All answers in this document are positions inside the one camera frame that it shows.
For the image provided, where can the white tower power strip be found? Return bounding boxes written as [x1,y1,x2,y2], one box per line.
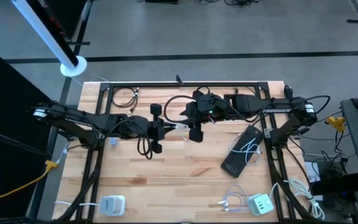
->
[99,195,126,217]

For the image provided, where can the yellow power plug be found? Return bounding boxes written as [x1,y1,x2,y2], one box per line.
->
[324,116,347,133]

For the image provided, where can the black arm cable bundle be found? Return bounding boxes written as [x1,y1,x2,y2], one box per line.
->
[270,146,316,222]
[53,146,102,222]

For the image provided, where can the black power strip cord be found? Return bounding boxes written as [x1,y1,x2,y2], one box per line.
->
[283,83,294,101]

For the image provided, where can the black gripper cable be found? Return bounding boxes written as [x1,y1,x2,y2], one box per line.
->
[163,95,198,124]
[106,119,154,160]

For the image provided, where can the black power strip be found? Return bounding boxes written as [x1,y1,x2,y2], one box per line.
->
[220,124,265,179]

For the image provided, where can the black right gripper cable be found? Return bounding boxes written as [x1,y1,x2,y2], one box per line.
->
[163,95,198,124]

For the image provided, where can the black partition panel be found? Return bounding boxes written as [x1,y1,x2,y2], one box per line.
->
[0,40,60,220]
[26,0,93,68]

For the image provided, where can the black USB cable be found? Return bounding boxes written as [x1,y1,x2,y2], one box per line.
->
[111,86,140,114]

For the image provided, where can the pale green cube power strip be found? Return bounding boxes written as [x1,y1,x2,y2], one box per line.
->
[247,192,275,217]

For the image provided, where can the yellow extension cord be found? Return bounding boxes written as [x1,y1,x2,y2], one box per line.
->
[0,159,59,203]

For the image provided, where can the white braided charger cable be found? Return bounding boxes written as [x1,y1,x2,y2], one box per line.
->
[229,133,263,166]
[168,123,190,143]

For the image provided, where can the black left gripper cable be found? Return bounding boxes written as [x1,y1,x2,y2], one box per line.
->
[106,119,154,160]

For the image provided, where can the thin black charger cable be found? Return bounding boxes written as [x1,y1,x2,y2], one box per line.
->
[233,85,258,96]

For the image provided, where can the white pole with round base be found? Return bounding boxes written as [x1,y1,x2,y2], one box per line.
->
[10,0,88,78]

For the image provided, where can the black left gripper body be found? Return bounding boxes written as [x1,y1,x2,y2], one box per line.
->
[129,103,167,154]

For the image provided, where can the white paper sheet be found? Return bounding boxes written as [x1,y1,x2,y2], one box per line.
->
[305,161,322,184]

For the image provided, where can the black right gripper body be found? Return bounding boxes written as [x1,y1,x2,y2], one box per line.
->
[188,89,228,143]

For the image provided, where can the white bundled power cord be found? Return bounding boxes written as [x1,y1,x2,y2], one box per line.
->
[268,178,326,221]

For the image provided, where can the white tower strip cord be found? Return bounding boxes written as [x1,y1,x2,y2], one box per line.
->
[53,140,101,207]

